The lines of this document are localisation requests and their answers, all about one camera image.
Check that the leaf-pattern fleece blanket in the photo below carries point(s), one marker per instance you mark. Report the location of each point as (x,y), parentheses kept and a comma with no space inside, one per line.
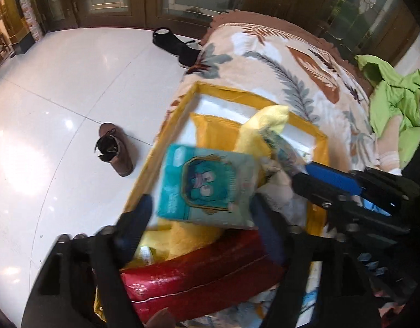
(284,63)

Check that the left hand thumb tip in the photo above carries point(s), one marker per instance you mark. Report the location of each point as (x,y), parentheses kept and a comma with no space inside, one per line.
(162,319)

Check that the teal cartoon tissue pack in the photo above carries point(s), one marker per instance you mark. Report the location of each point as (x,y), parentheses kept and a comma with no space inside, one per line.
(207,187)

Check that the yellow snack packet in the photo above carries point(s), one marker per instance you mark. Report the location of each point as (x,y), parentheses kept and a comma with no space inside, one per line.
(213,132)

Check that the brown boot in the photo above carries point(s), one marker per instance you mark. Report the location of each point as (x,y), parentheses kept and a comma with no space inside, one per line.
(112,145)

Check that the beige striped sock foot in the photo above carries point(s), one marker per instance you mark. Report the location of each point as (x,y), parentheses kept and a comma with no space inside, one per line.
(388,146)

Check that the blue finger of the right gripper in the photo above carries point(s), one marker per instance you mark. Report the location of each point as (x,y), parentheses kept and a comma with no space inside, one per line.
(342,180)

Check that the yellow-taped white foam box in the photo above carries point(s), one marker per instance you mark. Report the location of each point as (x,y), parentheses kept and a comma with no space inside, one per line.
(186,307)

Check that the black shoe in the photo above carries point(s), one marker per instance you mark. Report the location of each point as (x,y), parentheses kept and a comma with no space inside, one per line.
(187,52)

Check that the red foil snack bag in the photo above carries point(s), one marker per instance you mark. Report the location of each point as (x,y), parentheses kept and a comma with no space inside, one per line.
(233,266)

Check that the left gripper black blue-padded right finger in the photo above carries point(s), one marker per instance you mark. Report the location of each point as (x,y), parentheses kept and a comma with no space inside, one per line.
(345,297)

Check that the white green-print snack bag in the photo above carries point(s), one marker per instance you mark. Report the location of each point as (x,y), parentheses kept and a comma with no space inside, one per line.
(284,165)

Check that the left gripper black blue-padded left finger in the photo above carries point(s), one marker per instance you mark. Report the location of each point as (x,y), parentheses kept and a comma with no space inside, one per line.
(79,284)

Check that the green quilted jacket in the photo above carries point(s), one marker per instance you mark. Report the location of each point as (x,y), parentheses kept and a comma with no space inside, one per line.
(393,94)

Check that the yellow fluffy towel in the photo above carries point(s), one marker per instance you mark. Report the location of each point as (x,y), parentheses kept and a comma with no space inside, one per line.
(185,237)

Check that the white blue wrapper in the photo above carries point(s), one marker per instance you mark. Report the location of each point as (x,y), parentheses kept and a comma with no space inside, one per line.
(263,310)

